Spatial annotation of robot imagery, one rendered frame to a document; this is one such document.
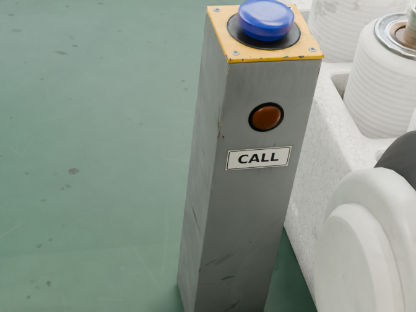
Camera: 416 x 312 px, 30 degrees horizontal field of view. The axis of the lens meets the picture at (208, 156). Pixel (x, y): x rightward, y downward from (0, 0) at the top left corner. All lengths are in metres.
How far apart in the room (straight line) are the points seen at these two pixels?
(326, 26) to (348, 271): 0.49
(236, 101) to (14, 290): 0.33
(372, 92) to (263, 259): 0.18
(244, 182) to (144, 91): 0.43
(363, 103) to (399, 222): 0.41
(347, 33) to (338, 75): 0.04
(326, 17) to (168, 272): 0.30
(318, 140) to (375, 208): 0.41
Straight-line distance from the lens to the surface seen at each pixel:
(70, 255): 0.81
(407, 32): 0.71
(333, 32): 0.80
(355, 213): 0.34
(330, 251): 0.36
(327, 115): 0.72
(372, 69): 0.70
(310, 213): 0.77
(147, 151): 0.92
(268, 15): 0.55
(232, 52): 0.53
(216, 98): 0.56
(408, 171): 0.34
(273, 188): 0.62
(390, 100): 0.70
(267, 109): 0.56
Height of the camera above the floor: 0.61
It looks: 41 degrees down
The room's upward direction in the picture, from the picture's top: 7 degrees clockwise
